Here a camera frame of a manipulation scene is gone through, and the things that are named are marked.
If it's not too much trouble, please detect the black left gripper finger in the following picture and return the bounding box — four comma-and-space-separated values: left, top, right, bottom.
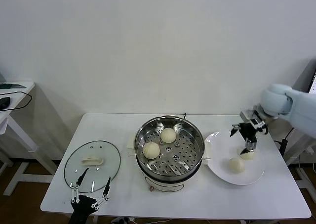
70, 168, 89, 204
90, 176, 112, 210

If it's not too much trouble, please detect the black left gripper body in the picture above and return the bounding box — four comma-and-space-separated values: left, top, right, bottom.
69, 195, 98, 224

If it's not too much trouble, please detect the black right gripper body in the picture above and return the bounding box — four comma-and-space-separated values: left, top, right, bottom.
239, 123, 259, 142

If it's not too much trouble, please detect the white steamed baozi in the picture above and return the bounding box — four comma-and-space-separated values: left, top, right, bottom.
143, 142, 160, 160
228, 157, 247, 176
160, 128, 177, 143
236, 147, 255, 161

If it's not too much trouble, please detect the glass lid with cream handle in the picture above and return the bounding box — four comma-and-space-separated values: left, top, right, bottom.
64, 140, 121, 194

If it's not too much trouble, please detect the stainless steel steamer basket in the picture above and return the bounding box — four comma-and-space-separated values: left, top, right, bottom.
134, 116, 205, 181

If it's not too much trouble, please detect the white round plate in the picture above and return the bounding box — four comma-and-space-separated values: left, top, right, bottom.
204, 131, 266, 186

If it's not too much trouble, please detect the white floor power strip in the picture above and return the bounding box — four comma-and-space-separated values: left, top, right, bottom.
111, 216, 139, 224

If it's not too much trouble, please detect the white electric cooker base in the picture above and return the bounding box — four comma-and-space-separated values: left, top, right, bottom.
126, 134, 213, 193

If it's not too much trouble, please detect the open laptop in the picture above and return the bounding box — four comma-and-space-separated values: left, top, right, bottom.
308, 70, 316, 95

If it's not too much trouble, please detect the black computer mouse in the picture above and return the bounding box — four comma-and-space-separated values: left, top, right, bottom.
0, 96, 12, 110

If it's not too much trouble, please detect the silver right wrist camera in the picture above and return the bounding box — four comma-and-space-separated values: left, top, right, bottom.
239, 108, 269, 135

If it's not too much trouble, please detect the black laptop power cable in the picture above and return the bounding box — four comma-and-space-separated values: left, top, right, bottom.
274, 127, 296, 160

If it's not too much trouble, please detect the black looped cable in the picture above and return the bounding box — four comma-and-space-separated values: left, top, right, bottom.
0, 90, 33, 113

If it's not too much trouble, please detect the white side table with cable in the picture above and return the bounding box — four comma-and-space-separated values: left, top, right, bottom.
0, 81, 60, 197

